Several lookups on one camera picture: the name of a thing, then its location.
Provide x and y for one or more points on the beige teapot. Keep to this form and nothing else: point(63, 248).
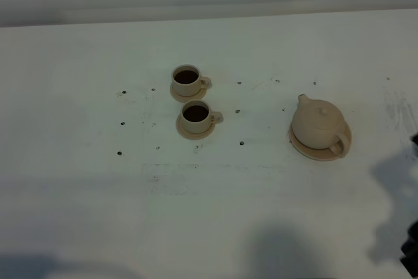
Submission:
point(317, 123)

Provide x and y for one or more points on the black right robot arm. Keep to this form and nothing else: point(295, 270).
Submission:
point(410, 258)

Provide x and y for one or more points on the beige teapot saucer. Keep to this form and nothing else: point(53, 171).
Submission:
point(339, 150)

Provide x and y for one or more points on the near beige teacup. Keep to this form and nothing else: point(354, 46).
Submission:
point(196, 116)

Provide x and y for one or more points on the beige teacup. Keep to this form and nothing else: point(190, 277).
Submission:
point(187, 80)
point(196, 116)

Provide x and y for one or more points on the near beige cup saucer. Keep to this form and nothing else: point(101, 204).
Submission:
point(186, 132)

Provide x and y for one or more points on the beige cup saucer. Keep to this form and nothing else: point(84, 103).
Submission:
point(186, 132)
point(178, 96)

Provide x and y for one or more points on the far beige cup saucer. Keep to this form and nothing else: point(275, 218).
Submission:
point(178, 96)

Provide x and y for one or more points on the far beige teacup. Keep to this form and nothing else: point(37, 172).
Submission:
point(187, 80)

